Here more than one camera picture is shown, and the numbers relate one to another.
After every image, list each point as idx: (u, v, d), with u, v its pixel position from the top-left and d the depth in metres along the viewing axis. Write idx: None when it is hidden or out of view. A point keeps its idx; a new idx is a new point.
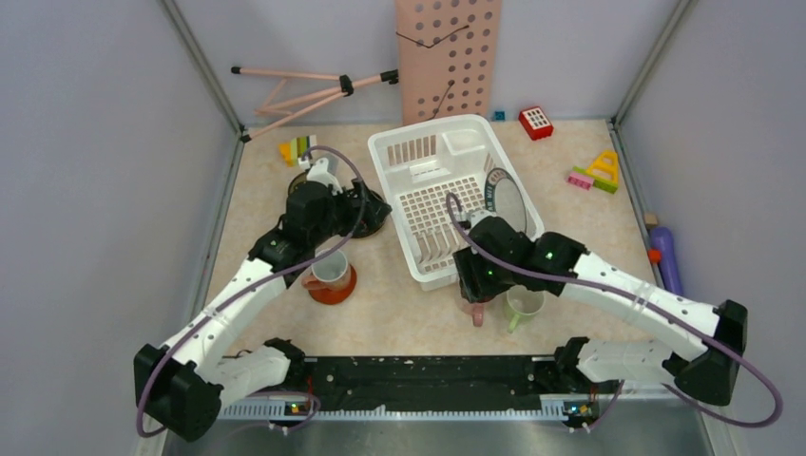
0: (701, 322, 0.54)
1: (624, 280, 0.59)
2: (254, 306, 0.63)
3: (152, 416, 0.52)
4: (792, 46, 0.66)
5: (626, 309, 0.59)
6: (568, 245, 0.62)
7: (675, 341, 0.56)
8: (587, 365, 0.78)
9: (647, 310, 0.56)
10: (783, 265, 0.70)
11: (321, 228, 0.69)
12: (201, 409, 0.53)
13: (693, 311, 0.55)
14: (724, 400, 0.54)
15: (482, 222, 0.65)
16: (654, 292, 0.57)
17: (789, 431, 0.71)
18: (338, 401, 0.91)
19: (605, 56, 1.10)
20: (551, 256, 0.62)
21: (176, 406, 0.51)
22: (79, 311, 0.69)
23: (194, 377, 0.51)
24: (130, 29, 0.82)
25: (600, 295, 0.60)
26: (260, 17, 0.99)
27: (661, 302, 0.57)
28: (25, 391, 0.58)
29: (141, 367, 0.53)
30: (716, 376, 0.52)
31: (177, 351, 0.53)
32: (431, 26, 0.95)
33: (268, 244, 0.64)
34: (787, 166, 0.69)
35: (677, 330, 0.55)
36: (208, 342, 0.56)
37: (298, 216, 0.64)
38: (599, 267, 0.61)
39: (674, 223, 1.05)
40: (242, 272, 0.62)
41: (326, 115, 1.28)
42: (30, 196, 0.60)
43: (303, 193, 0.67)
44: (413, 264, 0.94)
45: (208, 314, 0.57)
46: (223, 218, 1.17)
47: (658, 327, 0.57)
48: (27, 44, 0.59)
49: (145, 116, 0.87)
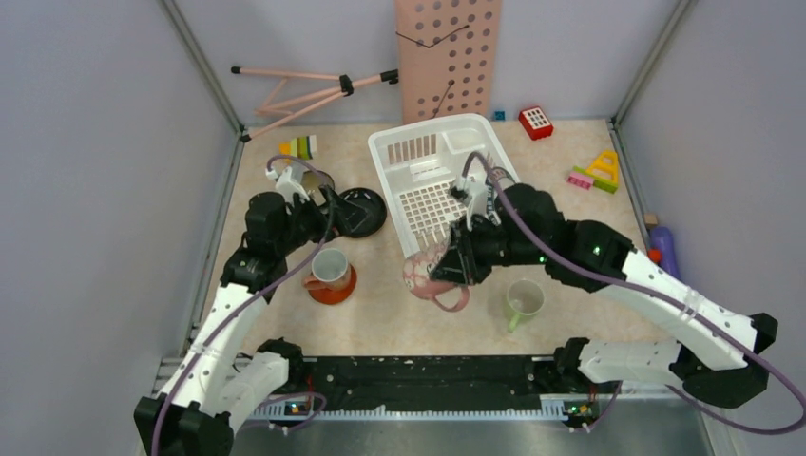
0: (741, 335, 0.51)
1: (671, 286, 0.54)
2: (239, 331, 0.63)
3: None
4: (792, 46, 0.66)
5: (671, 316, 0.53)
6: (616, 240, 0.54)
7: (708, 351, 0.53)
8: (590, 368, 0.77)
9: (696, 320, 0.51)
10: (784, 264, 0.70)
11: (291, 240, 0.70)
12: (215, 443, 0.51)
13: (733, 323, 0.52)
14: (733, 405, 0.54)
15: (526, 196, 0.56)
16: (700, 301, 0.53)
17: (793, 433, 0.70)
18: (338, 401, 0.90)
19: (606, 56, 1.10)
20: (597, 251, 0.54)
21: (189, 447, 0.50)
22: (80, 312, 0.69)
23: (201, 414, 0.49)
24: (130, 29, 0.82)
25: (645, 298, 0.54)
26: (260, 17, 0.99)
27: (705, 313, 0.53)
28: (24, 392, 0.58)
29: (142, 420, 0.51)
30: (742, 389, 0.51)
31: (176, 395, 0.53)
32: (431, 26, 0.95)
33: (238, 265, 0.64)
34: (787, 167, 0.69)
35: (719, 342, 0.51)
36: (206, 377, 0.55)
37: (260, 231, 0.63)
38: (647, 269, 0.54)
39: (675, 223, 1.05)
40: (220, 300, 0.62)
41: (326, 115, 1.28)
42: (30, 196, 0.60)
43: (259, 207, 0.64)
44: None
45: (198, 352, 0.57)
46: (223, 218, 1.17)
47: (692, 335, 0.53)
48: (26, 43, 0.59)
49: (145, 116, 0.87)
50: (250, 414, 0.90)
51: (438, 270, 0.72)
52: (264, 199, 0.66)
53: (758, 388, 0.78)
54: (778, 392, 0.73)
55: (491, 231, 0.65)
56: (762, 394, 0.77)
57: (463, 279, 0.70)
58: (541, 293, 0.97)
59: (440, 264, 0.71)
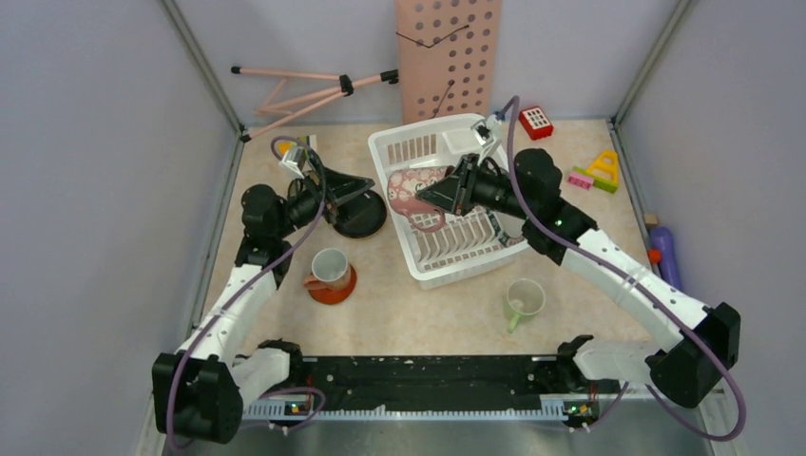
0: (686, 313, 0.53)
1: (622, 260, 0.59)
2: (255, 302, 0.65)
3: (179, 429, 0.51)
4: (792, 47, 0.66)
5: (618, 286, 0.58)
6: (581, 218, 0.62)
7: (656, 327, 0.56)
8: (584, 359, 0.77)
9: (636, 289, 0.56)
10: (784, 266, 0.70)
11: (290, 224, 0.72)
12: (229, 403, 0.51)
13: (681, 302, 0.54)
14: (695, 402, 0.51)
15: (537, 163, 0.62)
16: (646, 275, 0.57)
17: (792, 435, 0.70)
18: (338, 401, 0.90)
19: (606, 56, 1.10)
20: (561, 223, 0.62)
21: (204, 405, 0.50)
22: (80, 313, 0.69)
23: (220, 367, 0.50)
24: (130, 30, 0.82)
25: (597, 270, 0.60)
26: (259, 18, 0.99)
27: (652, 287, 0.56)
28: (24, 393, 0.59)
29: (162, 376, 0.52)
30: (688, 369, 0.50)
31: (195, 351, 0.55)
32: (431, 26, 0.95)
33: (251, 252, 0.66)
34: (787, 168, 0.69)
35: (659, 314, 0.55)
36: (222, 337, 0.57)
37: (259, 229, 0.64)
38: (600, 243, 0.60)
39: (674, 223, 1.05)
40: (235, 275, 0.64)
41: (325, 115, 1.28)
42: (29, 198, 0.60)
43: (252, 204, 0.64)
44: (413, 264, 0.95)
45: (217, 314, 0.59)
46: (223, 218, 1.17)
47: (643, 311, 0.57)
48: (26, 45, 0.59)
49: (145, 117, 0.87)
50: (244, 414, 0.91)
51: (428, 192, 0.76)
52: (255, 194, 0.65)
53: (758, 390, 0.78)
54: (778, 395, 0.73)
55: (494, 179, 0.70)
56: (761, 394, 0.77)
57: (450, 206, 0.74)
58: (540, 292, 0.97)
59: (434, 187, 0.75)
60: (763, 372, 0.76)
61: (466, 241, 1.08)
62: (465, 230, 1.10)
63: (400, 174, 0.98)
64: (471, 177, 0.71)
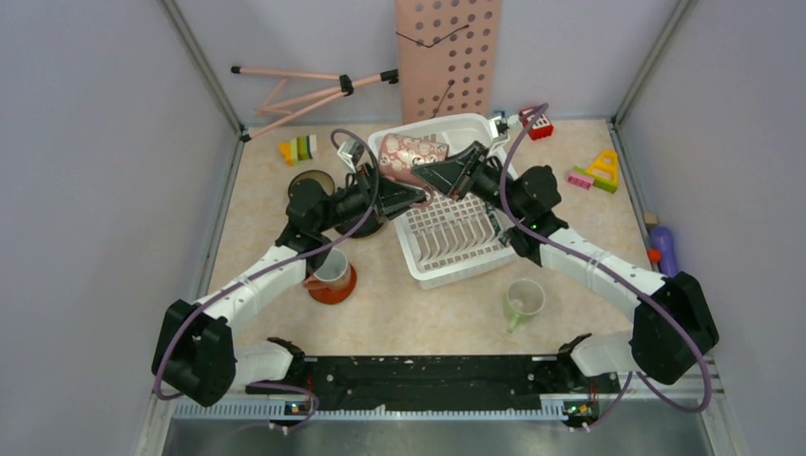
0: (645, 282, 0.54)
1: (588, 247, 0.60)
2: (279, 284, 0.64)
3: (168, 378, 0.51)
4: (792, 47, 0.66)
5: (583, 270, 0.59)
6: (554, 221, 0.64)
7: (623, 302, 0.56)
8: (580, 355, 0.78)
9: (598, 269, 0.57)
10: (784, 267, 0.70)
11: (335, 217, 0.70)
12: (221, 370, 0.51)
13: (642, 275, 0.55)
14: (676, 373, 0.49)
15: (540, 184, 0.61)
16: (607, 256, 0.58)
17: (791, 435, 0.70)
18: (338, 402, 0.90)
19: (606, 55, 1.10)
20: (537, 227, 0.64)
21: (199, 364, 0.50)
22: (80, 314, 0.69)
23: (224, 331, 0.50)
24: (129, 29, 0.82)
25: (567, 259, 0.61)
26: (259, 17, 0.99)
27: (613, 266, 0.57)
28: (24, 394, 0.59)
29: (172, 322, 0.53)
30: (654, 335, 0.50)
31: (209, 307, 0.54)
32: (431, 26, 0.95)
33: (294, 237, 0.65)
34: (787, 169, 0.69)
35: (619, 287, 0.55)
36: (239, 305, 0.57)
37: (302, 224, 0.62)
38: (568, 237, 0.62)
39: (674, 223, 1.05)
40: (270, 253, 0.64)
41: (325, 115, 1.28)
42: (29, 199, 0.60)
43: (298, 197, 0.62)
44: (413, 264, 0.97)
45: (240, 280, 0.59)
46: (223, 218, 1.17)
47: (611, 290, 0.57)
48: (26, 45, 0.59)
49: (145, 117, 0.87)
50: (220, 416, 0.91)
51: (425, 170, 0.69)
52: (304, 187, 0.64)
53: (759, 390, 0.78)
54: (778, 396, 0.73)
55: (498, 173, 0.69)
56: (762, 393, 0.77)
57: (445, 190, 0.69)
58: (540, 292, 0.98)
59: (432, 167, 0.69)
60: (764, 373, 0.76)
61: (466, 240, 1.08)
62: (465, 230, 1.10)
63: (396, 138, 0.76)
64: (479, 170, 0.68)
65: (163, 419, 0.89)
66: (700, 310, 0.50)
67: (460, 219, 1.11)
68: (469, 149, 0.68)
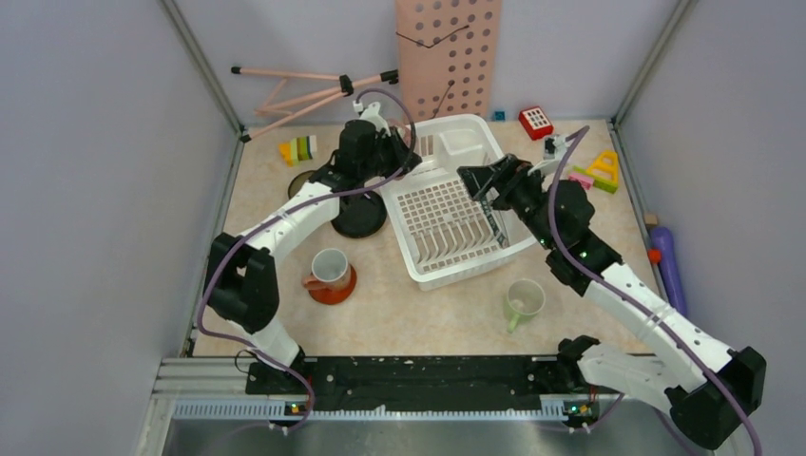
0: (710, 355, 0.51)
1: (647, 296, 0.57)
2: (315, 218, 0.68)
3: (219, 305, 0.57)
4: (793, 47, 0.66)
5: (640, 323, 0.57)
6: (606, 251, 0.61)
7: (678, 366, 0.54)
8: (586, 364, 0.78)
9: (659, 328, 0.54)
10: (783, 267, 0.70)
11: (373, 167, 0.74)
12: (266, 296, 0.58)
13: (706, 344, 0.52)
14: (716, 444, 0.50)
15: (576, 199, 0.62)
16: (670, 315, 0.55)
17: (790, 435, 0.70)
18: (338, 402, 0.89)
19: (606, 55, 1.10)
20: (585, 255, 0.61)
21: (247, 290, 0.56)
22: (81, 314, 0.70)
23: (267, 260, 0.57)
24: (130, 29, 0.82)
25: (621, 305, 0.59)
26: (259, 17, 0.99)
27: (675, 327, 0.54)
28: (22, 397, 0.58)
29: (216, 251, 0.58)
30: (710, 411, 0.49)
31: (252, 238, 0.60)
32: (431, 26, 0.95)
33: (326, 175, 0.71)
34: (787, 168, 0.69)
35: (681, 354, 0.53)
36: (278, 237, 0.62)
37: (351, 150, 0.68)
38: (624, 277, 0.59)
39: (674, 223, 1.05)
40: (305, 190, 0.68)
41: (325, 115, 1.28)
42: (30, 199, 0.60)
43: (355, 128, 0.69)
44: (412, 266, 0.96)
45: (279, 215, 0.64)
46: (223, 218, 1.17)
47: (666, 350, 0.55)
48: (26, 44, 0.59)
49: (145, 117, 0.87)
50: (220, 416, 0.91)
51: (466, 172, 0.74)
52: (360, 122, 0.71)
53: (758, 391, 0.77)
54: (778, 397, 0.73)
55: (536, 190, 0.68)
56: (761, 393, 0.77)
57: (474, 193, 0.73)
58: (540, 292, 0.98)
59: (473, 170, 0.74)
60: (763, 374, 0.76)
61: (465, 241, 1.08)
62: (464, 231, 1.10)
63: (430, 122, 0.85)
64: (515, 180, 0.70)
65: (164, 420, 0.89)
66: (758, 389, 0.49)
67: (459, 220, 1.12)
68: (505, 162, 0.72)
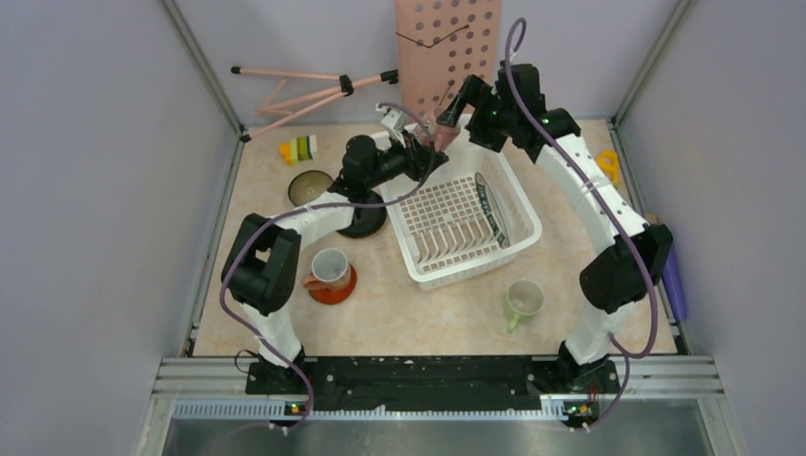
0: (629, 222, 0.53)
1: (591, 167, 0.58)
2: (331, 222, 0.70)
3: (239, 284, 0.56)
4: (792, 47, 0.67)
5: (576, 188, 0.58)
6: (567, 123, 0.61)
7: (595, 230, 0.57)
8: (572, 342, 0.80)
9: (590, 195, 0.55)
10: (783, 268, 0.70)
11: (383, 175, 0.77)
12: (286, 275, 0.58)
13: (627, 215, 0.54)
14: (610, 298, 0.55)
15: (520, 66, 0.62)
16: (605, 185, 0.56)
17: (789, 434, 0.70)
18: (338, 402, 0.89)
19: (606, 56, 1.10)
20: (547, 122, 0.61)
21: (270, 265, 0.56)
22: (81, 315, 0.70)
23: (296, 237, 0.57)
24: (130, 30, 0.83)
25: (563, 170, 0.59)
26: (260, 18, 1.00)
27: (606, 197, 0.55)
28: (22, 399, 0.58)
29: (246, 230, 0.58)
30: (610, 268, 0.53)
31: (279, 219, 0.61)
32: (431, 26, 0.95)
33: (341, 191, 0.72)
34: (785, 169, 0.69)
35: (603, 219, 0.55)
36: (304, 224, 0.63)
37: (355, 172, 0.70)
38: (576, 148, 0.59)
39: (673, 223, 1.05)
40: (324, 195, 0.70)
41: (326, 115, 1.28)
42: (30, 200, 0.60)
43: (355, 149, 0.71)
44: (413, 266, 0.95)
45: (305, 206, 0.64)
46: (223, 218, 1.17)
47: (590, 216, 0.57)
48: (27, 46, 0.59)
49: (145, 117, 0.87)
50: (219, 415, 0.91)
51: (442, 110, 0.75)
52: (359, 142, 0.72)
53: (759, 392, 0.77)
54: (777, 398, 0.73)
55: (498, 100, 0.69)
56: (762, 394, 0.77)
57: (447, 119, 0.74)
58: (540, 292, 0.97)
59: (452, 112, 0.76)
60: (764, 377, 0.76)
61: (465, 241, 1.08)
62: (463, 231, 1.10)
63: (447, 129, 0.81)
64: (479, 99, 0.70)
65: (164, 420, 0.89)
66: (660, 258, 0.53)
67: (459, 220, 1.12)
68: (466, 85, 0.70)
